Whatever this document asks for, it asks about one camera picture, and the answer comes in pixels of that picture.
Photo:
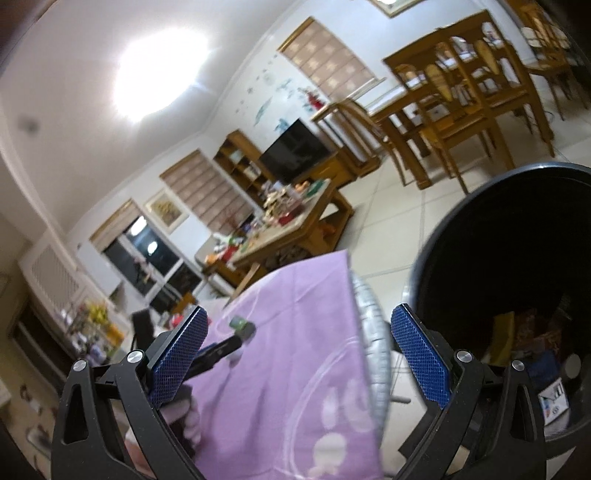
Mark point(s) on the wooden shelf unit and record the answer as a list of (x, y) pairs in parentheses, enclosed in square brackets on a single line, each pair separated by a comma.
[(240, 161)]

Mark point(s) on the round beige lid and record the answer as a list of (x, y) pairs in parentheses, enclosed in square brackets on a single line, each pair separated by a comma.
[(571, 365)]

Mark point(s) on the round ceiling lamp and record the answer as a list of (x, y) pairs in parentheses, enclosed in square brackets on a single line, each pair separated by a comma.
[(159, 74)]

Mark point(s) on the wooden dining table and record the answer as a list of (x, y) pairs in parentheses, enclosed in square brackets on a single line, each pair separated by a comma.
[(392, 99)]

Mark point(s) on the small green grey packet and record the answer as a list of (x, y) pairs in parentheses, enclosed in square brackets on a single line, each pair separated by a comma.
[(242, 325)]

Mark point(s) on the wooden coffee table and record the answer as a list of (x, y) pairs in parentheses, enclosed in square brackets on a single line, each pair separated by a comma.
[(318, 207)]

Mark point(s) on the beige checked roller blind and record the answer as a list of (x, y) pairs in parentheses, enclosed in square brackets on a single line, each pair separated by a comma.
[(328, 55)]

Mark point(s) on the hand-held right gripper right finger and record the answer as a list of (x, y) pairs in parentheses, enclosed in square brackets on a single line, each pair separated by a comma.
[(422, 355)]

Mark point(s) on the red hanging ornament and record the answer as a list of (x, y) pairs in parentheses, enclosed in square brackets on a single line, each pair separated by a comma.
[(314, 98)]

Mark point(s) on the white printed carton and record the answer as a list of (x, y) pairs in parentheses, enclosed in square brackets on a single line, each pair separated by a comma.
[(554, 401)]

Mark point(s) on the black flat television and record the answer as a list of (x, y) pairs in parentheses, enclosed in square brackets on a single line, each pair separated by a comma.
[(295, 150)]

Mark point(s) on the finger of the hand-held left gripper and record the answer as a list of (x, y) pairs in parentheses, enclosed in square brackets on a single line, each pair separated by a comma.
[(217, 353)]

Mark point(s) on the person's left hand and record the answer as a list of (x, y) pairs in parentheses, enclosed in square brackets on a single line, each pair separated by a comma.
[(184, 422)]

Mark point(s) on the group of blue wall stickers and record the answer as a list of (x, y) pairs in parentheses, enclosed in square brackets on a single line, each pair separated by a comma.
[(263, 110)]

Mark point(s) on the yellow flower bunch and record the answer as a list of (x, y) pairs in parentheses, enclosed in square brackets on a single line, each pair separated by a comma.
[(97, 316)]

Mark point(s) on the yellow paper wrapper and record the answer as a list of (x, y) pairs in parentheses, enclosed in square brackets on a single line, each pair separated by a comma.
[(502, 337)]

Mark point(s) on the wooden dining chair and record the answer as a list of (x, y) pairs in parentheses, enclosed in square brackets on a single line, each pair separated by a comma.
[(549, 60), (517, 92), (455, 129)]

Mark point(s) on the wooden television cabinet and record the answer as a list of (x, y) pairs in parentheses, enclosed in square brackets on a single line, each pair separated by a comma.
[(341, 168)]

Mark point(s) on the black round trash bin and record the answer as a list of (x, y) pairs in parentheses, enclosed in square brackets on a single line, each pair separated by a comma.
[(461, 258)]

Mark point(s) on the beige striped roller blind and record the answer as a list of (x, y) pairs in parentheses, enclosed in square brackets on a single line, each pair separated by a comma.
[(207, 194)]

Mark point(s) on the purple printed blanket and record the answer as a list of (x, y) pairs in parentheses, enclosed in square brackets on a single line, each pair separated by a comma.
[(286, 369)]

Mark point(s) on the framed sunflower painting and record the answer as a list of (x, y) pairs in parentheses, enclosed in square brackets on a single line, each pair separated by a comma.
[(166, 210)]

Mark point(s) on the glass balcony door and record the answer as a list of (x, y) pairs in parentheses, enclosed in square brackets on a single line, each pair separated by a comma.
[(134, 258)]

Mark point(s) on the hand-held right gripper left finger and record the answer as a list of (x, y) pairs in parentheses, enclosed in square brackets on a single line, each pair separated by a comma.
[(180, 355)]

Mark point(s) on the wooden curved-back chair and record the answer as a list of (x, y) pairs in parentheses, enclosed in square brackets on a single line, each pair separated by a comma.
[(355, 120)]

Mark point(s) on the framed flower picture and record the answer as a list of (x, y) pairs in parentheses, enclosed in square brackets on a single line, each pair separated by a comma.
[(392, 7)]

